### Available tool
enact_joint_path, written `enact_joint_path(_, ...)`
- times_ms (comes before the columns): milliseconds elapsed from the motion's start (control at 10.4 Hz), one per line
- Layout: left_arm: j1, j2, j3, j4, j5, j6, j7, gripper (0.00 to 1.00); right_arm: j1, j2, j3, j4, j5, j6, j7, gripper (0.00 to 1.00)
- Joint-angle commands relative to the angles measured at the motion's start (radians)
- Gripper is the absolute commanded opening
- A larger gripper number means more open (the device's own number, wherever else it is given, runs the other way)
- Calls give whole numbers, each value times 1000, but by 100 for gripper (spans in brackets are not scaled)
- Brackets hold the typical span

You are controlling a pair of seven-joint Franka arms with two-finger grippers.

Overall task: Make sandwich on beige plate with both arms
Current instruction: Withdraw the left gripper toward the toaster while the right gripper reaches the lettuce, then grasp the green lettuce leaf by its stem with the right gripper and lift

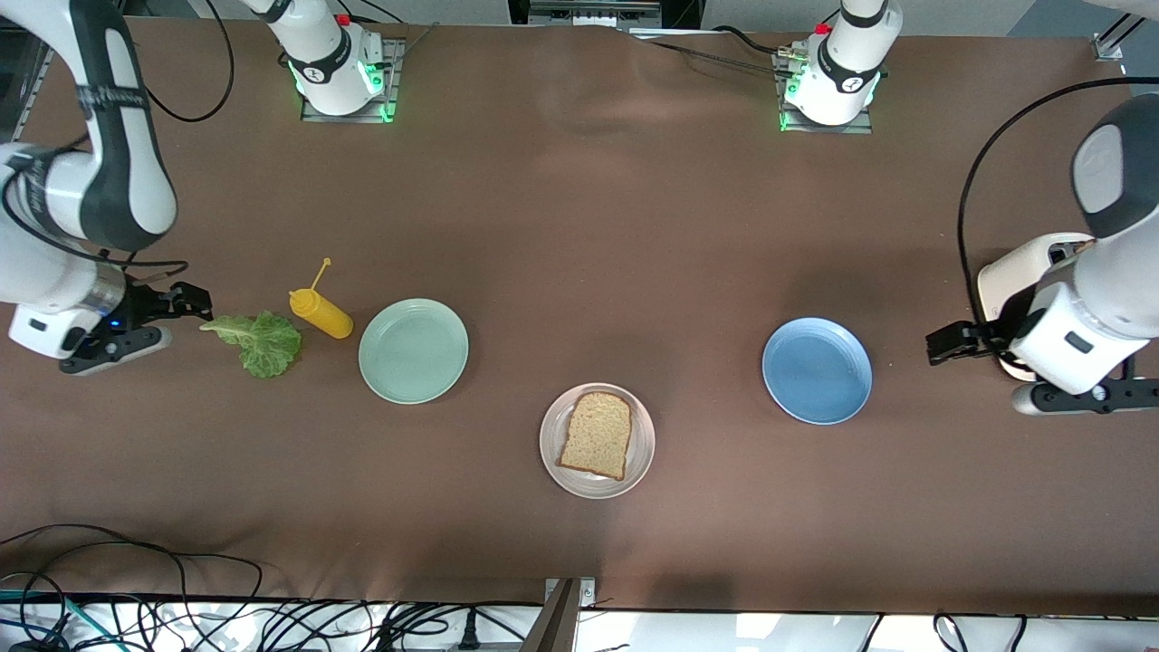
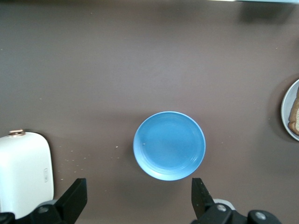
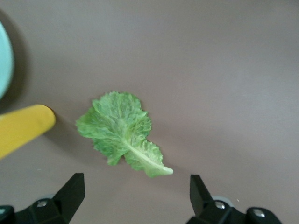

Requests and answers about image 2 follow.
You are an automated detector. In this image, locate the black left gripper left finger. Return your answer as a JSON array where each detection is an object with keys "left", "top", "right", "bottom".
[{"left": 0, "top": 178, "right": 88, "bottom": 224}]

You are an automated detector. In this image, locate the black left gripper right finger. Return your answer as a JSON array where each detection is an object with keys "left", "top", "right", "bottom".
[{"left": 190, "top": 178, "right": 282, "bottom": 224}]

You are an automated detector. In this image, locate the brown bread slice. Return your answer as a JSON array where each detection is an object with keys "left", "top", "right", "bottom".
[{"left": 287, "top": 85, "right": 299, "bottom": 136}]

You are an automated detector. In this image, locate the blue plate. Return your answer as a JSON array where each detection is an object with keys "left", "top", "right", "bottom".
[{"left": 133, "top": 111, "right": 206, "bottom": 182}]

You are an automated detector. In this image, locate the beige plate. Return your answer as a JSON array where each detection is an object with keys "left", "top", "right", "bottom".
[{"left": 281, "top": 78, "right": 299, "bottom": 142}]

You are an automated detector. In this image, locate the white toaster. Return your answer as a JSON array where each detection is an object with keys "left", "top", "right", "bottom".
[{"left": 0, "top": 129, "right": 55, "bottom": 219}]

